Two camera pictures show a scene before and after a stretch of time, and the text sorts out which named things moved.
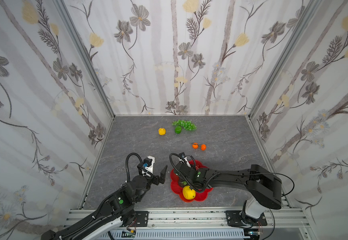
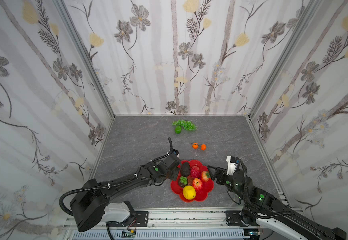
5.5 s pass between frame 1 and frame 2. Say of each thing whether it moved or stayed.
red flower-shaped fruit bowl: stayed
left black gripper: moved
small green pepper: stayed
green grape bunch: stayed
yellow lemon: stayed
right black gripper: moved
